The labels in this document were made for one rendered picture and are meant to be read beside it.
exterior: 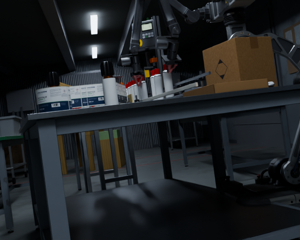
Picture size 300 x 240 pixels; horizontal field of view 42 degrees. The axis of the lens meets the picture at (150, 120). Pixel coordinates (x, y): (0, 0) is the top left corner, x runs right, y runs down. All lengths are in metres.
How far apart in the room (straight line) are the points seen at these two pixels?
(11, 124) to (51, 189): 3.01
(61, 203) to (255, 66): 1.21
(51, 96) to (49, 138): 0.92
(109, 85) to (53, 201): 1.25
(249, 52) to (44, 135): 1.16
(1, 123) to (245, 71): 2.96
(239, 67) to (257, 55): 0.14
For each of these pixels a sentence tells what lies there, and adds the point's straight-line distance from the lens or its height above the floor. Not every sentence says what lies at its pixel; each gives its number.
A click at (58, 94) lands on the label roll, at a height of 0.98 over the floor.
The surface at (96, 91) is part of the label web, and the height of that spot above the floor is 1.02.
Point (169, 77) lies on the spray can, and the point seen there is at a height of 1.00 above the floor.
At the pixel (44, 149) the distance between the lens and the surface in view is 1.37.
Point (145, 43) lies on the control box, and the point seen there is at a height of 1.31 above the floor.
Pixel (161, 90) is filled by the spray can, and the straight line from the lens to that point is 2.45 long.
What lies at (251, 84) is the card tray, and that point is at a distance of 1.67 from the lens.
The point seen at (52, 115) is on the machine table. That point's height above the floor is 0.82.
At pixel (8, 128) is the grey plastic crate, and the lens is 4.37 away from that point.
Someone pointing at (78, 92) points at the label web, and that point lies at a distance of 2.68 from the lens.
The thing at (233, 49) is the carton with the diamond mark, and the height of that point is 1.06.
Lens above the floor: 0.75
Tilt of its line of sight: 1 degrees up
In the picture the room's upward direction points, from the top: 8 degrees counter-clockwise
